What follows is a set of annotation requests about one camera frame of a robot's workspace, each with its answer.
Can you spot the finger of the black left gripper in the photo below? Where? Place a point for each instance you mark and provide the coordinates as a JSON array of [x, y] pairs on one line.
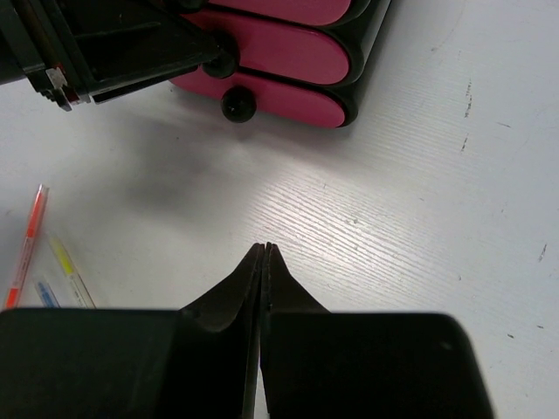
[[75, 52]]

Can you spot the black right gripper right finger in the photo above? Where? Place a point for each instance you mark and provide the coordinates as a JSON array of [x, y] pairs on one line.
[[320, 364]]

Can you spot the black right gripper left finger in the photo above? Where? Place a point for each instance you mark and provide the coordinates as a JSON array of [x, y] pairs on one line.
[[196, 362]]

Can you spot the yellow highlighter pen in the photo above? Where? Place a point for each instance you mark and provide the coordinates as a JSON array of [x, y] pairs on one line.
[[77, 286]]

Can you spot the orange highlighter pen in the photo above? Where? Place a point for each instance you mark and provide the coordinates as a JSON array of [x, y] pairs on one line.
[[30, 237]]

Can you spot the black pink drawer organizer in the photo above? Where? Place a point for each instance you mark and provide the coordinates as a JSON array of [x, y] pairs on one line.
[[301, 60]]

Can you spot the blue highlighter pen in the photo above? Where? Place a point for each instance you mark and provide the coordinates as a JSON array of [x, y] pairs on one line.
[[45, 292]]

